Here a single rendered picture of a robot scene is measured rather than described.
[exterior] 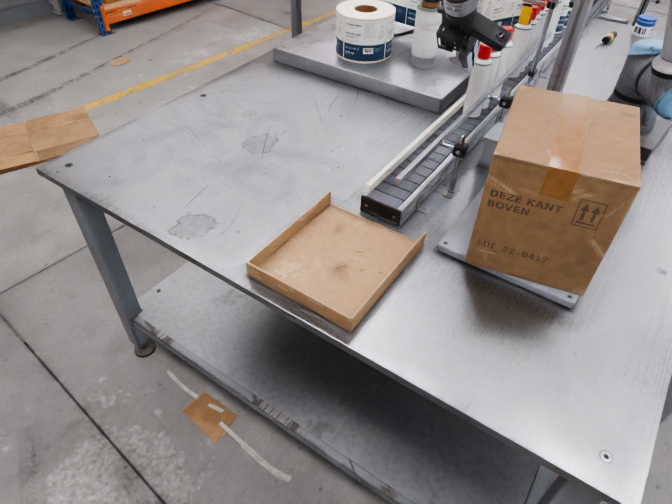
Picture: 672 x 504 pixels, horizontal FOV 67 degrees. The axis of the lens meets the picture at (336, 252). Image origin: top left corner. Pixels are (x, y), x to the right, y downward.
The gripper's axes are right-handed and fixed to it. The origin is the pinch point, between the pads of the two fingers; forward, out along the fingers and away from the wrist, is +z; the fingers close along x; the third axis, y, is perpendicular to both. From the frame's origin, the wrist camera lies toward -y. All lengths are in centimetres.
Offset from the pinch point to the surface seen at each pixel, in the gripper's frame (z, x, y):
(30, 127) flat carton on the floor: 88, 56, 262
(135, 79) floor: 130, -14, 266
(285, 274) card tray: -17, 72, 7
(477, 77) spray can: 6.6, -2.4, -0.3
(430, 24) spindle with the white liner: 16.3, -23.2, 25.8
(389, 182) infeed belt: -3.0, 39.0, 2.5
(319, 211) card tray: -7, 54, 13
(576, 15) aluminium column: 17.3, -39.0, -13.6
